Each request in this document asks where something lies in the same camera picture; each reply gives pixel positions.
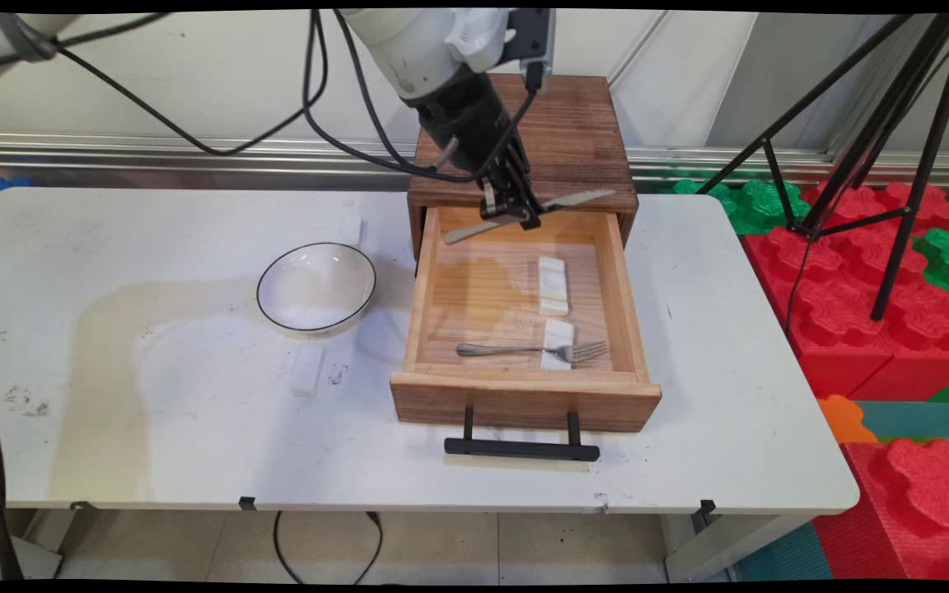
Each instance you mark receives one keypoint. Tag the teal foam mat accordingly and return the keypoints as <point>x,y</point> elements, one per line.
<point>919,418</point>

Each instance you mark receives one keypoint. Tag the white ceramic cutlery rest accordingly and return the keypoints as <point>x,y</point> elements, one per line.
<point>306,371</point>
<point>352,232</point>
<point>553,288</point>
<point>558,332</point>

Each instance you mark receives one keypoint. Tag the dark wooden cabinet box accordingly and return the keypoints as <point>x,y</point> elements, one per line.
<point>582,123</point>

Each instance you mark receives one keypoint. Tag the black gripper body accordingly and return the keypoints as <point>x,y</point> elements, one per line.
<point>474,123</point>

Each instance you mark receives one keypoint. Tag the orange foam piece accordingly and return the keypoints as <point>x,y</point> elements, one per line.
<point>841,416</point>

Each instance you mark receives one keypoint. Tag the blue foam piece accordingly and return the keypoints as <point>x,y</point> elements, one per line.
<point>1,183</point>

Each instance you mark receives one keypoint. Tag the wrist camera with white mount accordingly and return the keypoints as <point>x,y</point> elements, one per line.
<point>532,41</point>

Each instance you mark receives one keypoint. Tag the black tripod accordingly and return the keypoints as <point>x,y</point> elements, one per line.
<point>926,169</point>

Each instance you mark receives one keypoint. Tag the light wooden drawer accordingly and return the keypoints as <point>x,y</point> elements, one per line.
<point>524,403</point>

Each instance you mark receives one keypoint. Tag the aluminium wall rail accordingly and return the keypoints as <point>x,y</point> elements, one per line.
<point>689,165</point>

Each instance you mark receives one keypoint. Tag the white bowl with black rim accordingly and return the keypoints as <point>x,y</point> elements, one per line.
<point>314,288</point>

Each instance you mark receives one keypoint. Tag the white metal table leg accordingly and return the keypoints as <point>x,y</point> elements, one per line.
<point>713,548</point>
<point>54,535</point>

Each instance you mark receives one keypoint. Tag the silver fork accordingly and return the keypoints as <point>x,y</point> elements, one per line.
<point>507,351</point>

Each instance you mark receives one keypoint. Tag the silver table knife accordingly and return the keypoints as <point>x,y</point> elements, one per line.
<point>582,198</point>

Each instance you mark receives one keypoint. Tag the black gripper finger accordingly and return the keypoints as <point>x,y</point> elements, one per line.
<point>525,207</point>
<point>493,202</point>

